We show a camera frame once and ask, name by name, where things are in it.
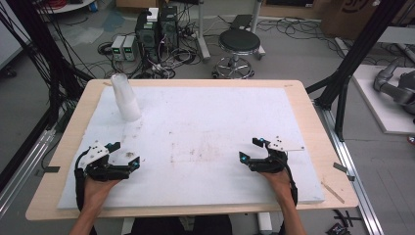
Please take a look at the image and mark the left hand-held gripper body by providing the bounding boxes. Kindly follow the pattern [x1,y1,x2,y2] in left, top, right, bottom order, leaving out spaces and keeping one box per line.
[75,140,131,182]

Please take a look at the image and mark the white round table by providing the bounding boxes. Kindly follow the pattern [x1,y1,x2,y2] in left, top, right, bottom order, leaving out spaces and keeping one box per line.
[34,0,96,15]

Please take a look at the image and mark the small white box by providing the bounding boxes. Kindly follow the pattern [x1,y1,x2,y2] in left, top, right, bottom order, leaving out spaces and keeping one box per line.
[146,7,161,24]

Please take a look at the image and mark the cardboard box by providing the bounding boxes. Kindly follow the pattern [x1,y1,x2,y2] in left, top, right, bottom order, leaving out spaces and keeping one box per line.
[320,0,382,41]

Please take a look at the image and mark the black parts on floor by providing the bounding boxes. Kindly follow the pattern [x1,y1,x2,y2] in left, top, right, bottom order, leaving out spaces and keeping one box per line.
[325,209,364,235]

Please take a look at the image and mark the person's right hand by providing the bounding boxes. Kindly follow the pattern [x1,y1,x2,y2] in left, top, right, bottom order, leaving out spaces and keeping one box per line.
[258,169,296,207]

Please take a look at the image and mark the wooden table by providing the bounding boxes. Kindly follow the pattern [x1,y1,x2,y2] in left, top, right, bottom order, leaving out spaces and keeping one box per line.
[24,78,360,222]

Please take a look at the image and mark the white foam mat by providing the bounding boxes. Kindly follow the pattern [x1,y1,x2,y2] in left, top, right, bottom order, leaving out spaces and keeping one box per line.
[57,85,326,211]

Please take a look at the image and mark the person's left hand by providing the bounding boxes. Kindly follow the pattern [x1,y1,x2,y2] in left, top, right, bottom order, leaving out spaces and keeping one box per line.
[82,177,122,212]

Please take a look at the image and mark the black metal frame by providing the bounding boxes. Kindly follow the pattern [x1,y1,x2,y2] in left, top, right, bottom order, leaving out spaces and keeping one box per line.
[0,0,95,194]
[304,0,409,143]

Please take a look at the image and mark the grey bench power supply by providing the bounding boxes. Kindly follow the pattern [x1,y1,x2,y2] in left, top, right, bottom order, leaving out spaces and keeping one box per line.
[111,34,127,62]
[122,34,139,63]

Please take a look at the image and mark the person's dark clothing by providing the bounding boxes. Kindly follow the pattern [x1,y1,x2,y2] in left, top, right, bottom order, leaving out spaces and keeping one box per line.
[124,213,234,235]

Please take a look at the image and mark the red cable coil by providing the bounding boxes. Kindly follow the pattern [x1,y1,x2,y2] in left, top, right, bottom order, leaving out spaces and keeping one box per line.
[41,0,69,10]

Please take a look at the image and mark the thin wooden stick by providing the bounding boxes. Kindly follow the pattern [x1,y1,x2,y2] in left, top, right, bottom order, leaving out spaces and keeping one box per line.
[320,180,346,205]

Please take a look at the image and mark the grey desk leg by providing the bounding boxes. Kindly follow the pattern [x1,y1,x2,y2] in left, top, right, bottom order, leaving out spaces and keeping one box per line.
[195,0,212,63]
[250,0,266,61]

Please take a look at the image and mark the aluminium floor rail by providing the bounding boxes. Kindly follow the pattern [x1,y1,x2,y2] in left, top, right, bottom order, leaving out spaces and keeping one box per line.
[0,127,57,219]
[313,100,387,235]

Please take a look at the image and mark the white table leg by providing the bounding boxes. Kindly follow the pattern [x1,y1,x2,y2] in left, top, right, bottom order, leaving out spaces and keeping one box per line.
[120,216,137,235]
[256,211,274,235]

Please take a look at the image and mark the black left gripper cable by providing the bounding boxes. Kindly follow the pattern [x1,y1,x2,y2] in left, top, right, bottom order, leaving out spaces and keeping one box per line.
[73,147,91,212]

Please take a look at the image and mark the white floor board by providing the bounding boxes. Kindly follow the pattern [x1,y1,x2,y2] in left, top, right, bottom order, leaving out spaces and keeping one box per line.
[351,64,415,136]

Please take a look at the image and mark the black round stool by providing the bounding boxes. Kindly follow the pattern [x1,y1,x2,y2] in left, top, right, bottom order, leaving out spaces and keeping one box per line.
[211,28,262,80]

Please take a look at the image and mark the black computer tower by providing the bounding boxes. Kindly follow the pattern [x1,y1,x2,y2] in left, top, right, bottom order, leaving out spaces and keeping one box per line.
[134,11,161,64]
[159,5,180,51]

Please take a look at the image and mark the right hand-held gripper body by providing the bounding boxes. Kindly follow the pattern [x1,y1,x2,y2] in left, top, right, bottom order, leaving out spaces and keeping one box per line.
[249,135,305,174]

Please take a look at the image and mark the stack of clear plastic cups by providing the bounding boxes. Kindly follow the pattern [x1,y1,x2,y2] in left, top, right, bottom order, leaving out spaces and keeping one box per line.
[110,72,143,122]

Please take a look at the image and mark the black flat device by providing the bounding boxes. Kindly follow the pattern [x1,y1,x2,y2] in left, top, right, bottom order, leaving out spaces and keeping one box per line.
[229,14,254,31]

